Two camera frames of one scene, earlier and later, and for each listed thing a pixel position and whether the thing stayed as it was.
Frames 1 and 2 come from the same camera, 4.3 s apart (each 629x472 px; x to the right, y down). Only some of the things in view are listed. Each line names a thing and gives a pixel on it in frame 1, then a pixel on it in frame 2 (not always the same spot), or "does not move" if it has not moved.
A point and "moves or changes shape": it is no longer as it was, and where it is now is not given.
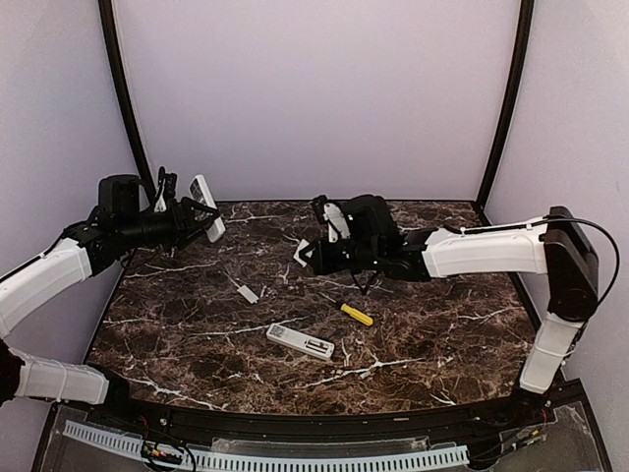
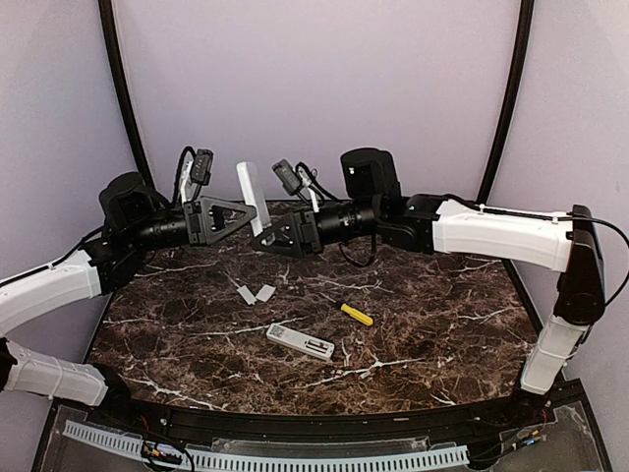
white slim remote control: x=308 y=344 does not move
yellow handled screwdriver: x=357 y=314 does not move
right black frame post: x=519 y=67 does not move
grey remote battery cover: x=302 y=245 moves or changes shape
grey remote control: x=200 y=191 moves or changes shape
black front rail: x=547 y=402 does not move
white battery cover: x=251 y=297 does not move
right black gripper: x=320 y=265 to x=306 y=236
